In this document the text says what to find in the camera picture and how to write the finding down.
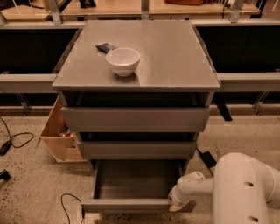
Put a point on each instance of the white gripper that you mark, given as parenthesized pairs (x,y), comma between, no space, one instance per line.
(178,194)

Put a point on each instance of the grey bottom drawer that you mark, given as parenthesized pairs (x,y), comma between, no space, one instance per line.
(133,186)

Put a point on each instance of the grey drawer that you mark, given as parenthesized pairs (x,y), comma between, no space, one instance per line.
(137,150)
(133,186)
(81,119)

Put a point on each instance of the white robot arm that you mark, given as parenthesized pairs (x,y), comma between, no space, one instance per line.
(243,189)

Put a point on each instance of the grey drawer cabinet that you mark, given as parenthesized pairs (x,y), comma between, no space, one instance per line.
(173,72)

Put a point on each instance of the grey middle drawer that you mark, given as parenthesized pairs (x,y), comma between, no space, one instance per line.
(137,150)

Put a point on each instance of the grey top drawer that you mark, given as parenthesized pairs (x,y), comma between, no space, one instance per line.
(81,119)

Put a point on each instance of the black power adapter right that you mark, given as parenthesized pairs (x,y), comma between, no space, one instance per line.
(207,158)

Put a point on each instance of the wooden box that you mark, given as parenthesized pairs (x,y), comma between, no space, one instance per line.
(61,142)

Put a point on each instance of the white ceramic bowl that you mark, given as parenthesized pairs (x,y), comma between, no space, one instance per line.
(123,61)

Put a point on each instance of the black object left edge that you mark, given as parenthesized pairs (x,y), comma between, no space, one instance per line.
(4,174)

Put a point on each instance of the dark blue snack packet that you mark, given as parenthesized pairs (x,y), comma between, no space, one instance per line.
(105,48)

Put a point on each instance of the wooden background table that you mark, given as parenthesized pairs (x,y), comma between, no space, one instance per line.
(39,10)

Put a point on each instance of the grey metal rail frame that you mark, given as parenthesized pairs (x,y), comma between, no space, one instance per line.
(41,83)

